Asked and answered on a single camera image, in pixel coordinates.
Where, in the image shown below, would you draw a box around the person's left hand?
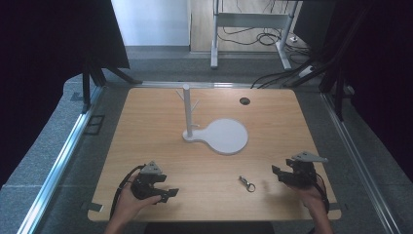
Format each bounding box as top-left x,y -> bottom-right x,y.
114,182 -> 163,226

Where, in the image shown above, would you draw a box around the aluminium floor rail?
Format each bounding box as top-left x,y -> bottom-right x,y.
134,80 -> 261,90
17,85 -> 105,234
319,92 -> 403,234

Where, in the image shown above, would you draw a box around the black floor cables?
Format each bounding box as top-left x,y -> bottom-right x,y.
216,0 -> 322,90

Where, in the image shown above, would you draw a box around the white tree-shaped jewelry stand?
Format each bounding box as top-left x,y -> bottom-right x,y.
175,83 -> 249,156

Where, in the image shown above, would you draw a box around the white power strip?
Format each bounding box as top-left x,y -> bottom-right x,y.
297,64 -> 316,79

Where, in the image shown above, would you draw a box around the black tripod stand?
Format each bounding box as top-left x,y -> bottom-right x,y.
282,0 -> 374,123
80,57 -> 143,115

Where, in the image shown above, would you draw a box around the white metal desk frame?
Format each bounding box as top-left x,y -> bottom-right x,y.
209,0 -> 299,71

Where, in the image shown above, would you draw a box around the black curtain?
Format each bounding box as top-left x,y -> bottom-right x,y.
293,0 -> 413,183
0,0 -> 131,189

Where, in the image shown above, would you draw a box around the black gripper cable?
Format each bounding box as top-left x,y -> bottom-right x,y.
109,164 -> 146,219
312,172 -> 331,215

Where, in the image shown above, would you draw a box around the metal keychain with ring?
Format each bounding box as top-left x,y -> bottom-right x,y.
239,175 -> 257,193

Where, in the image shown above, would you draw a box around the person's right hand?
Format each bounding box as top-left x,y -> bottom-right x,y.
291,178 -> 328,216

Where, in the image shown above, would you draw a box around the person's dark clothing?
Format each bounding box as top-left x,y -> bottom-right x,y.
143,221 -> 277,234

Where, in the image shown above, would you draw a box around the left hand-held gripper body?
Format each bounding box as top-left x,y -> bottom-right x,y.
131,160 -> 165,201

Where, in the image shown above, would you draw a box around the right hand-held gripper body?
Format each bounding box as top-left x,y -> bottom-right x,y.
284,150 -> 329,189

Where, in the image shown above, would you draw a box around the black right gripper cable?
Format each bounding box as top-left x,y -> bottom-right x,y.
312,172 -> 331,215

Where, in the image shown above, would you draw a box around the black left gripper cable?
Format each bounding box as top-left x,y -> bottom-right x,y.
109,164 -> 146,219

